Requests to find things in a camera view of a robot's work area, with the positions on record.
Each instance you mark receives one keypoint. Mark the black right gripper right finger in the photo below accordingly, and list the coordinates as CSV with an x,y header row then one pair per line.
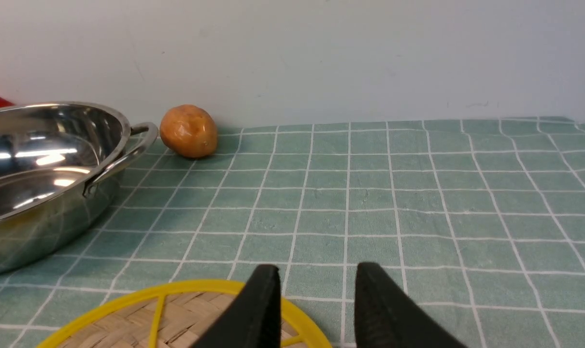
x,y
386,317

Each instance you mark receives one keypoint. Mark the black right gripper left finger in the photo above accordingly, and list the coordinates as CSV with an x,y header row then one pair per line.
x,y
253,319

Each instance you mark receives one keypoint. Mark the yellow woven bamboo steamer lid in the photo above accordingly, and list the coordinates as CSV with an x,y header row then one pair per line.
x,y
172,315

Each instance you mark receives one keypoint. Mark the stainless steel pot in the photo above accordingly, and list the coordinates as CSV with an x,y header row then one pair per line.
x,y
61,164

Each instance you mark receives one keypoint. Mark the green checkered tablecloth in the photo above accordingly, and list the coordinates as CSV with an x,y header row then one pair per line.
x,y
482,222

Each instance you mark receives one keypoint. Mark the brown potato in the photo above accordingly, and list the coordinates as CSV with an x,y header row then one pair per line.
x,y
189,131

